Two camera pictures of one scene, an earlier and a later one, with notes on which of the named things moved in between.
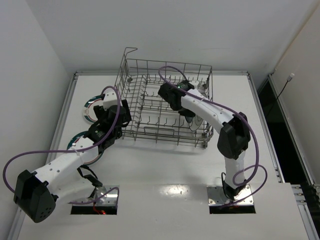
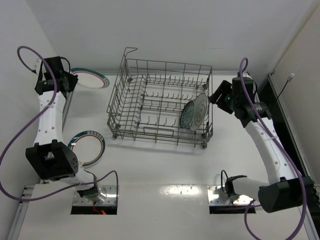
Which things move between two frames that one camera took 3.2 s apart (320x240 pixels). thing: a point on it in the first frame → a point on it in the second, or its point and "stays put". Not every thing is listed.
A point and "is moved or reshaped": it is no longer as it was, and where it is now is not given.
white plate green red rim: (88, 111) → (90, 78)
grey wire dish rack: (152, 119) stays put
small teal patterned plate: (189, 119) is moved or reshaped
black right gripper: (188, 118) → (218, 93)
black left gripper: (126, 110) → (69, 81)
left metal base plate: (110, 198) stays put
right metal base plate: (216, 196) stays put
